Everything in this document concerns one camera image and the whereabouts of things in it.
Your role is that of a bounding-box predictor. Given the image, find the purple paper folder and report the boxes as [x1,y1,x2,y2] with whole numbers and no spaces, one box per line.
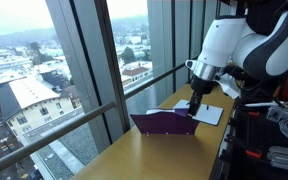
[129,107,200,136]

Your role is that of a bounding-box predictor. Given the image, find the grey window frame post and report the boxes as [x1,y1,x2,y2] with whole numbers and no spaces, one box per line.
[45,0,132,155]

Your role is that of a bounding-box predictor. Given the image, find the white crumpled sheet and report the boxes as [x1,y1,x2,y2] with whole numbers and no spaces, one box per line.
[215,73,241,100]

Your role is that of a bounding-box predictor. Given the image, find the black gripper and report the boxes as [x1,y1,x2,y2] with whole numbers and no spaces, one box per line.
[187,76,216,117]

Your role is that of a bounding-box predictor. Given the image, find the grey aluminium bars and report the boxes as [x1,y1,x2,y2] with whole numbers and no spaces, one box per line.
[266,145,288,174]

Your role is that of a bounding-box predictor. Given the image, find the white paper sheet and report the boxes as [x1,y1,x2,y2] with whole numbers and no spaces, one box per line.
[172,98,225,127]

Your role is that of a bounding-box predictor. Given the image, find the black clamp with orange handle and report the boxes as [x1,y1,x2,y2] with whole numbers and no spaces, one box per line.
[223,134,264,160]
[228,105,262,128]

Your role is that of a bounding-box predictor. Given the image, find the white printed paper sheets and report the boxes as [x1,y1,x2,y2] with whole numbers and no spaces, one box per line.
[145,107,176,116]

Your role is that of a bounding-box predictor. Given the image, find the grey power strip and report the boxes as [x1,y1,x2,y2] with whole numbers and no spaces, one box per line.
[265,105,288,123]

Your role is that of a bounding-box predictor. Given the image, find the grey metal handrail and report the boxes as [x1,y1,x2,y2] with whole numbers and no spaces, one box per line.
[0,49,205,180]

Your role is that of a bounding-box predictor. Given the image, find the white thin bar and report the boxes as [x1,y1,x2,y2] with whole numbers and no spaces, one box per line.
[243,101,279,108]

